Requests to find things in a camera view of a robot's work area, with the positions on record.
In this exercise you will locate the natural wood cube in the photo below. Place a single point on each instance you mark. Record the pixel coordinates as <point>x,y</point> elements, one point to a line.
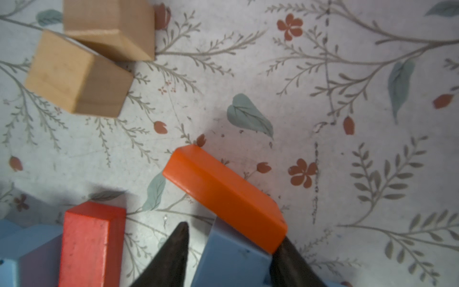
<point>76,79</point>
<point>122,31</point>

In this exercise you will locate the natural wood cube lower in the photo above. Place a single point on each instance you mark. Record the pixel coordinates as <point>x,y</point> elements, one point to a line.
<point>76,79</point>

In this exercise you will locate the natural wood cube upper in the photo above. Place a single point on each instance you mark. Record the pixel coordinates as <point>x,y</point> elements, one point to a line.
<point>122,31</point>

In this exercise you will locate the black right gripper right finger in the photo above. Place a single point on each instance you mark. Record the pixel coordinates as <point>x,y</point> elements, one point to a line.
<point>289,269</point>

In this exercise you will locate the long red block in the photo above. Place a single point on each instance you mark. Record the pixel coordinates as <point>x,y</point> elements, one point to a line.
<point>92,246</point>

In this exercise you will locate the orange flat block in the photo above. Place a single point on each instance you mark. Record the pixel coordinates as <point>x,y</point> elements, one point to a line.
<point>230,197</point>

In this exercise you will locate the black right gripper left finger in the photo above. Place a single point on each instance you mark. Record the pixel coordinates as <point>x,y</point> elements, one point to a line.
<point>168,267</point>

